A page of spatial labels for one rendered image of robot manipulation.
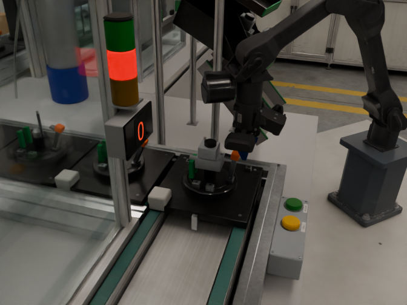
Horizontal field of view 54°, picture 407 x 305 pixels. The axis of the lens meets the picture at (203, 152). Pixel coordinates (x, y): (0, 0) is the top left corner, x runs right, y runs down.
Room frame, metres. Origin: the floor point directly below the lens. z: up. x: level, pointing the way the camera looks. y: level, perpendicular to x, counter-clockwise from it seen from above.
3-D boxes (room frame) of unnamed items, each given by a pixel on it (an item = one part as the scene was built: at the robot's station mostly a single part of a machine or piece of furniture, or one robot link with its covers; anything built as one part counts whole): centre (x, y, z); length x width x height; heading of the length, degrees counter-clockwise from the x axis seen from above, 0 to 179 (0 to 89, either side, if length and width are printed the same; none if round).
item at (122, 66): (0.69, 0.15, 1.33); 0.05 x 0.05 x 0.05
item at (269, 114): (0.81, -0.15, 1.18); 0.07 x 0.07 x 0.06; 73
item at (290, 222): (0.70, -0.20, 0.96); 0.04 x 0.04 x 0.02
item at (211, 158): (0.84, -0.01, 1.06); 0.08 x 0.04 x 0.07; 75
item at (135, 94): (0.69, 0.15, 1.28); 0.05 x 0.05 x 0.05
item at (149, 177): (0.91, 0.23, 1.01); 0.24 x 0.24 x 0.13; 74
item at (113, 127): (0.69, 0.15, 1.29); 0.12 x 0.05 x 0.25; 164
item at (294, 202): (0.77, -0.22, 0.96); 0.04 x 0.04 x 0.02
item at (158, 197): (0.77, 0.10, 0.97); 0.05 x 0.05 x 0.04; 74
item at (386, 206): (0.90, -0.46, 0.96); 0.15 x 0.15 x 0.20; 28
